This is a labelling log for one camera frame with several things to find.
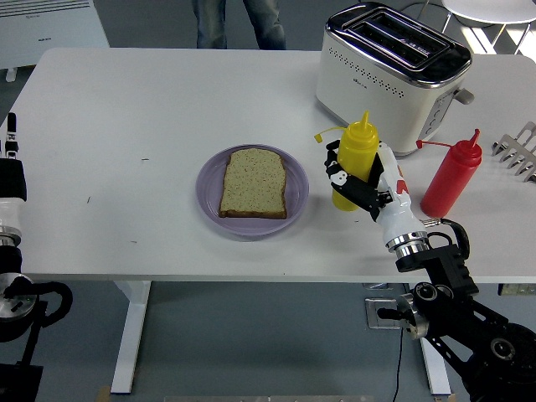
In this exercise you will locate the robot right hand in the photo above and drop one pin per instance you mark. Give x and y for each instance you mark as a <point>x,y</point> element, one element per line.
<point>395,209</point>

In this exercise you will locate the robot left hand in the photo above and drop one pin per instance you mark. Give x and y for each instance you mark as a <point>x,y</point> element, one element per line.
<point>12,180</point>

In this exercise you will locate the yellow squeeze bottle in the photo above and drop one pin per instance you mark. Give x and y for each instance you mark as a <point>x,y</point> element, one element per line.
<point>356,155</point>

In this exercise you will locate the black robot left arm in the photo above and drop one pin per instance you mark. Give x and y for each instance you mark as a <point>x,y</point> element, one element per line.
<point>12,326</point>

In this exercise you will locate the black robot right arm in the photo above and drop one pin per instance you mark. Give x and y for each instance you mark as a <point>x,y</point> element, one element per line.
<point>456,310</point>

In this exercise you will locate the bread slice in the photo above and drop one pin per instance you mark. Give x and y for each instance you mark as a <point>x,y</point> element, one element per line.
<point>254,184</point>

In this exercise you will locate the red squeeze bottle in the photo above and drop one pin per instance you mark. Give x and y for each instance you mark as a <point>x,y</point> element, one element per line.
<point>448,188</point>

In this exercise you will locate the metal floor outlet plate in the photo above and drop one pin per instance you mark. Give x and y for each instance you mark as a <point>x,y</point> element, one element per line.
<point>370,303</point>

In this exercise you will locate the white two-slot toaster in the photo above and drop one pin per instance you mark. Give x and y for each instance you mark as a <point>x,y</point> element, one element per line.
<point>377,84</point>

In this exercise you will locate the metal toast rack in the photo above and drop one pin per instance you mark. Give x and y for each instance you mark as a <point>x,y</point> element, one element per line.
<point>521,161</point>

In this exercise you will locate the purple plate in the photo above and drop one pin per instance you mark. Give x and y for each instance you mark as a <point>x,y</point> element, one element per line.
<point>251,228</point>

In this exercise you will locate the table height control panel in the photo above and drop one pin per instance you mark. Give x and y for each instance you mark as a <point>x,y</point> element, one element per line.
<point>517,290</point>

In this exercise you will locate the white floor appliance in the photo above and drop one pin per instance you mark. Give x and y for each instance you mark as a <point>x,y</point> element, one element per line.
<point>50,33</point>

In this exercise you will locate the white table leg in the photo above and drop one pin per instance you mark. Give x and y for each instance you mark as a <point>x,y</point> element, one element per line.
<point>437,377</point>
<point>132,335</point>

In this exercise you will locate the white round table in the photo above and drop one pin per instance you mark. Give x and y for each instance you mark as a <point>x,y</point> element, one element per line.
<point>494,8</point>

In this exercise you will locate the person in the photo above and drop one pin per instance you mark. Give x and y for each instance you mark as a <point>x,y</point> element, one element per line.
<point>209,25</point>

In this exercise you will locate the metal under-table bracket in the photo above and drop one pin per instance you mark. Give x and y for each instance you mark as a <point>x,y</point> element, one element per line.
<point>377,286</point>

